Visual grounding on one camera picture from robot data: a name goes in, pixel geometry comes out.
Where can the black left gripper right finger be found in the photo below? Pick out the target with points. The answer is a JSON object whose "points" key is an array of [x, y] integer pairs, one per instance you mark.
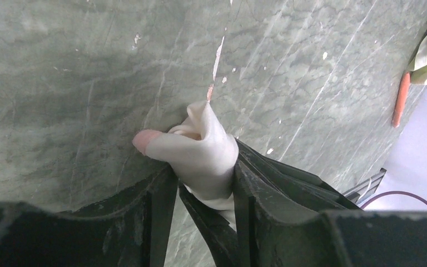
{"points": [[273, 230]]}

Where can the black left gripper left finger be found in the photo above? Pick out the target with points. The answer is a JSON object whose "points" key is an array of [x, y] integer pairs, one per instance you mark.
{"points": [[130, 228]]}

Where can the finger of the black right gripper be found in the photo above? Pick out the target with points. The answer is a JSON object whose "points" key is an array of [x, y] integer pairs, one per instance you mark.
{"points": [[300, 186], [220, 238]]}

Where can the white pink-trimmed underwear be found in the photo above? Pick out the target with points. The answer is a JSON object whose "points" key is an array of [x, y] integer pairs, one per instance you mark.
{"points": [[201, 154]]}

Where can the orange pencil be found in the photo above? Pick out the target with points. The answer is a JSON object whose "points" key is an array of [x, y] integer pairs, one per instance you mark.
{"points": [[401, 99]]}

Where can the aluminium frame rail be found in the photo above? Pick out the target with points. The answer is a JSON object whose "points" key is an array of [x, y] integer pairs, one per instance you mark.
{"points": [[359, 193]]}

